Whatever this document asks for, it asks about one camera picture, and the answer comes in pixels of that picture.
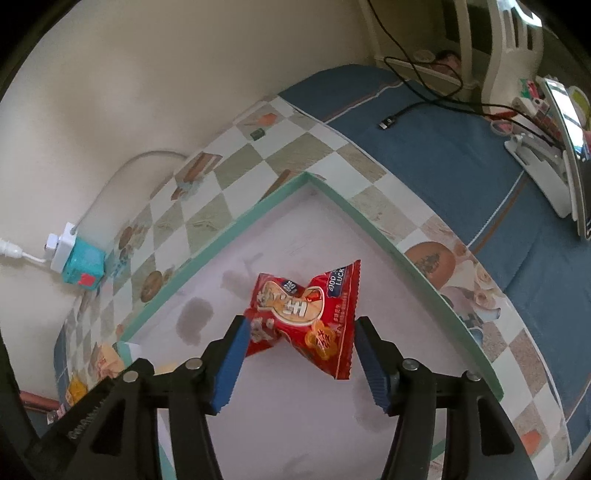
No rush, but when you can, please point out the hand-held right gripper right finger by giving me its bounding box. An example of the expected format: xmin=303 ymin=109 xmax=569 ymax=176
xmin=353 ymin=316 xmax=539 ymax=480

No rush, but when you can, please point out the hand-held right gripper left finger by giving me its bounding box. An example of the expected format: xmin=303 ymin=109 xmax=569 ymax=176
xmin=28 ymin=315 xmax=252 ymax=480

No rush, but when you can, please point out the red snack packet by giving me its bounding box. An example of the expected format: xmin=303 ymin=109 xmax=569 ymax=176
xmin=244 ymin=260 xmax=362 ymax=380

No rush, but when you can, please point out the clear tray of snacks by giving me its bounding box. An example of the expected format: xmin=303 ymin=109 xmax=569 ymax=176
xmin=115 ymin=172 xmax=504 ymax=480

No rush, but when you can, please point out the orange yellow snack packet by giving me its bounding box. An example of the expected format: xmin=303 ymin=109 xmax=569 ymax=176
xmin=65 ymin=376 xmax=88 ymax=407

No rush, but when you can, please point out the teal box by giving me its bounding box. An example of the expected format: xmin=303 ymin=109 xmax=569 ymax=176
xmin=62 ymin=237 xmax=107 ymax=292

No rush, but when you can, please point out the checkered blue-bordered tablecloth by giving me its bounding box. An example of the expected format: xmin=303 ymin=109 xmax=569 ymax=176
xmin=53 ymin=62 xmax=591 ymax=467

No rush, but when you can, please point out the white phone stand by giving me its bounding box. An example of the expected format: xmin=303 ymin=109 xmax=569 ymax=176
xmin=503 ymin=134 xmax=575 ymax=217

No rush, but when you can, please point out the phone with lit screen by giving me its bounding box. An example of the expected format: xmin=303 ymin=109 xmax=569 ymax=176
xmin=542 ymin=76 xmax=591 ymax=241

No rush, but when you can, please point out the white plastic shelf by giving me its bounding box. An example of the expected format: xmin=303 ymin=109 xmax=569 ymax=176
xmin=374 ymin=0 xmax=546 ymax=112

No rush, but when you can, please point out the brown wooden post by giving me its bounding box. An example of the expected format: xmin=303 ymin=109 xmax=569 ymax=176
xmin=21 ymin=391 xmax=62 ymax=412

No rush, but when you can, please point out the white power strip cable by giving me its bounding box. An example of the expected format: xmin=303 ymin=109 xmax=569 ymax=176
xmin=76 ymin=150 xmax=190 ymax=232

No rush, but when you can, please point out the white plug cable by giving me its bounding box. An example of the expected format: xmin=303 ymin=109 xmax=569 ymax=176
xmin=0 ymin=237 xmax=49 ymax=264

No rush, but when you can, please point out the black USB cable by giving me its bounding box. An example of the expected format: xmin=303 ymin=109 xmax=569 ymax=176
xmin=378 ymin=55 xmax=566 ymax=151

